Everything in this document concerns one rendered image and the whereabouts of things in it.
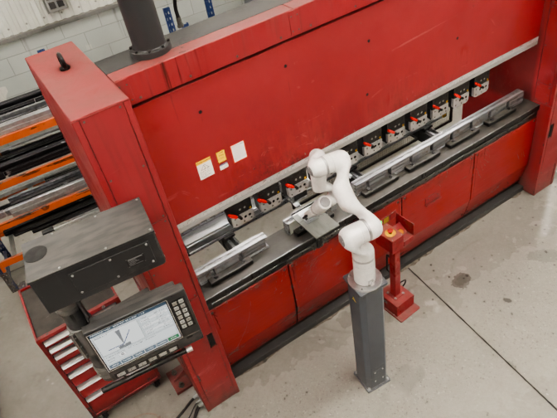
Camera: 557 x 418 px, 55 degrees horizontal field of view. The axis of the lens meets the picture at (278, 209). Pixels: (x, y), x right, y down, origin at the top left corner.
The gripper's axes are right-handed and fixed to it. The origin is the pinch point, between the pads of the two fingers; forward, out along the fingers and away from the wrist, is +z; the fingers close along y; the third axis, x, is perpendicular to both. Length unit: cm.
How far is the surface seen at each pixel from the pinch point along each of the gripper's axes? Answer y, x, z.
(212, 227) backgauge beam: 53, -26, 27
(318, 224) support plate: -0.7, 8.0, -3.5
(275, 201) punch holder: 18.6, -16.8, -10.9
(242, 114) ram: 27, -59, -60
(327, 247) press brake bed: -7.6, 23.2, 21.1
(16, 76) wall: 109, -328, 298
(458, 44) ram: -133, -47, -43
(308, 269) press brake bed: 9.6, 29.7, 28.5
